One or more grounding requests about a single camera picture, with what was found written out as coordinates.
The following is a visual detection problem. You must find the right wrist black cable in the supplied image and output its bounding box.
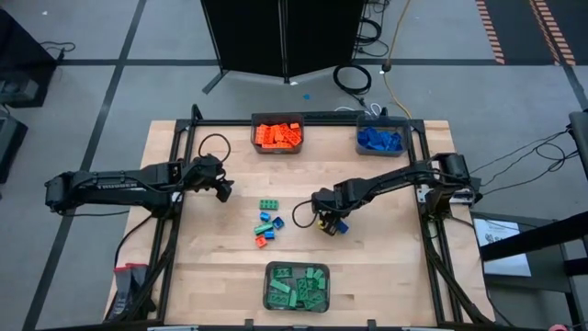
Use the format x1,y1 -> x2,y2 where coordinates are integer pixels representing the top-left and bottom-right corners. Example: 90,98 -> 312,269
291,199 -> 319,230

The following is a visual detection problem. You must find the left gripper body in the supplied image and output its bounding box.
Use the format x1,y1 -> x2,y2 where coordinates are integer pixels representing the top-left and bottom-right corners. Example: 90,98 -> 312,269
183,154 -> 227,192

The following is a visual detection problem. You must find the white paper sheet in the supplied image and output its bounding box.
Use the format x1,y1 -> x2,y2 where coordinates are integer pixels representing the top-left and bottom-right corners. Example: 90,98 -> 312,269
472,217 -> 533,279

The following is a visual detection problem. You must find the yellow power cable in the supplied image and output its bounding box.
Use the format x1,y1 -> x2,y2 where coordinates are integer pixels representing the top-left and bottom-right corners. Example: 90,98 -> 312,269
382,0 -> 413,120

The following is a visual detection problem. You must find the black cable bundle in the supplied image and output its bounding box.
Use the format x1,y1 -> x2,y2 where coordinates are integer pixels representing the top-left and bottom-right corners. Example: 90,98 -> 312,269
354,0 -> 390,59

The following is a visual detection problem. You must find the grey clamp with red tip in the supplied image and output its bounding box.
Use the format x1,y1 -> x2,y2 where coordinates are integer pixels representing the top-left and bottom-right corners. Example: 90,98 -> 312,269
126,262 -> 149,295
109,265 -> 134,321

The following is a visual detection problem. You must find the black partition screen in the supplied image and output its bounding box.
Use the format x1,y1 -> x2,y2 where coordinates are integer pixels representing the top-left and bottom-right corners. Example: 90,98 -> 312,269
200,0 -> 368,96

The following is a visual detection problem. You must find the black equipment case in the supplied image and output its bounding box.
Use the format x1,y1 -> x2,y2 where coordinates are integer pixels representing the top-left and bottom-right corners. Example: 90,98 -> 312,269
0,8 -> 60,109

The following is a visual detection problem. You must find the smoke plastic storage bin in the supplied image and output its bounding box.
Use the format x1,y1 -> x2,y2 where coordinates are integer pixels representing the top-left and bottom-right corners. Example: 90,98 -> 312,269
251,112 -> 306,155
356,115 -> 412,157
263,260 -> 332,314

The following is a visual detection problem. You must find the coiled black cable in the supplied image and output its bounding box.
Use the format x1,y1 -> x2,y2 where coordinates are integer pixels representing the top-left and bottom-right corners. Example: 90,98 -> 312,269
332,63 -> 373,96

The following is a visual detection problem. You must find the black metal beam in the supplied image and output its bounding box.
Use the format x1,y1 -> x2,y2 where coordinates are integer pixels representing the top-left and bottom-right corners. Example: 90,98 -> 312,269
480,210 -> 588,263

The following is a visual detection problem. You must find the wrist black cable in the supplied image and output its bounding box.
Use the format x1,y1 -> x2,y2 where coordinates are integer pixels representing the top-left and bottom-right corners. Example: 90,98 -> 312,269
291,199 -> 319,230
198,132 -> 232,163

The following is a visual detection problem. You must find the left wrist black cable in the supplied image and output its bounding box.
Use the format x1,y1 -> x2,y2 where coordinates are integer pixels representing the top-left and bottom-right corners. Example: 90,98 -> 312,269
198,132 -> 232,163

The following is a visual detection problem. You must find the black aluminium table frame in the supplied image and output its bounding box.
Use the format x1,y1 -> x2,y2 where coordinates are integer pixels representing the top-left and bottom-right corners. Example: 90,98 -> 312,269
104,103 -> 497,331

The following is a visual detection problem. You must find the grey side table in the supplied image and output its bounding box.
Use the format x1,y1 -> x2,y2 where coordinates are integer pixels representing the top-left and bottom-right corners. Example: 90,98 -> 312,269
470,211 -> 578,295

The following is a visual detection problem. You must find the white cable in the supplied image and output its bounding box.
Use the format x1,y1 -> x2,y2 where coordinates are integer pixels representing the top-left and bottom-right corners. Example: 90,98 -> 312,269
336,102 -> 383,117

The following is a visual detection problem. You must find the black box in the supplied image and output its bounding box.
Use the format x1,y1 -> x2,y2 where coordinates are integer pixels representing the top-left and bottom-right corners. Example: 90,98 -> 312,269
0,114 -> 29,185

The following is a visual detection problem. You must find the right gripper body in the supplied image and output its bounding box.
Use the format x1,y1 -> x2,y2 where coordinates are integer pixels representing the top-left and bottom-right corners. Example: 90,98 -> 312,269
316,206 -> 345,226

